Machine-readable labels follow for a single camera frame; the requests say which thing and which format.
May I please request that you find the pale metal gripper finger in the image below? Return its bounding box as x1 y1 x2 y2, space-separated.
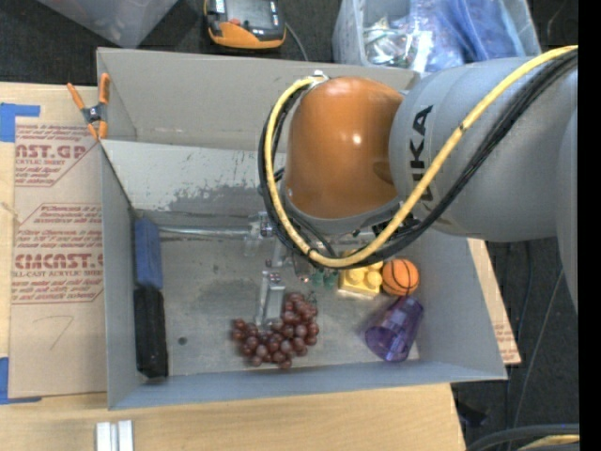
254 270 287 326
242 210 279 258

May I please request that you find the red toy grape bunch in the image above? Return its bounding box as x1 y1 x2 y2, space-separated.
229 291 322 371

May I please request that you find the grey metal bin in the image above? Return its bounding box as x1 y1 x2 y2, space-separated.
96 47 510 412

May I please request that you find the yellow toy building block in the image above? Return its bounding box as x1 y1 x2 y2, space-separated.
337 250 384 301

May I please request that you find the small orange basketball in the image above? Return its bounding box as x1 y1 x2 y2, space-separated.
380 257 421 298

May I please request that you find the blue sponge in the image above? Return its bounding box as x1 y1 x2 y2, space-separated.
133 217 165 290

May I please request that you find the black sponge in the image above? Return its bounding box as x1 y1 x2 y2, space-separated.
132 286 170 380

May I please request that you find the purple clear plastic cup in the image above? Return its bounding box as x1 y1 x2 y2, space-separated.
363 294 425 364

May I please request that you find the brown cardboard board red print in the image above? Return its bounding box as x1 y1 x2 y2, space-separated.
0 81 523 406

